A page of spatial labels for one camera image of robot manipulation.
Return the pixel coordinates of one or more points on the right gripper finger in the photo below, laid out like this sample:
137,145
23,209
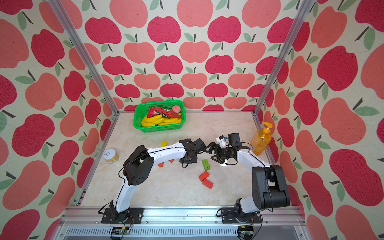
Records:
219,158
212,148

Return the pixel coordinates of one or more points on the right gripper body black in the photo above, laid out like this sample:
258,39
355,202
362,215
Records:
223,153

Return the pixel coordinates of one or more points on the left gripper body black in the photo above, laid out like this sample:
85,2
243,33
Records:
193,160

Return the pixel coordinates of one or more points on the green block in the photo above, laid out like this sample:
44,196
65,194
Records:
206,165

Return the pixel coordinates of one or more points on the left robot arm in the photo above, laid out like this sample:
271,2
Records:
136,169

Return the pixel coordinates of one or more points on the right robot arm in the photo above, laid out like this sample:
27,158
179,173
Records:
269,187

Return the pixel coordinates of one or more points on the orange soap dispenser bottle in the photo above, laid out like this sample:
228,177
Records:
261,139

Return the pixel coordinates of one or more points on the pink peach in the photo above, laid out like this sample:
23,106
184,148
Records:
176,109

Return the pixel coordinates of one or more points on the green plastic basket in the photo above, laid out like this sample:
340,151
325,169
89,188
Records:
142,110

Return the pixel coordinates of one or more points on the yellow banana bunch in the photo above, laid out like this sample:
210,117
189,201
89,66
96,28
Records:
159,121

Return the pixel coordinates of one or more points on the red snack bag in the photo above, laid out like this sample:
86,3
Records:
166,113

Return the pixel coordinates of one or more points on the small tin can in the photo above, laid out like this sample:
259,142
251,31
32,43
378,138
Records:
111,156

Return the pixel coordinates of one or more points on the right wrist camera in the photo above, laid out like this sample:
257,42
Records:
232,140

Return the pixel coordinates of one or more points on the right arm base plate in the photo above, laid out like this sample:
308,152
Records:
233,216

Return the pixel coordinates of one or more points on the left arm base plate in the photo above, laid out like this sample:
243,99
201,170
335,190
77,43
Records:
123,216

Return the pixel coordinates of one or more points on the aluminium front rail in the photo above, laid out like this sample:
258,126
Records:
182,223

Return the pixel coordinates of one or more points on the right aluminium post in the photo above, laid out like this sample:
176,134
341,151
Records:
287,46

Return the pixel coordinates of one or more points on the aluminium post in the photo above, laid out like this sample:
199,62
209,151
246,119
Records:
71,31
287,46

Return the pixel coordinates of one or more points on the left aluminium post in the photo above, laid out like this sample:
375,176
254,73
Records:
71,31

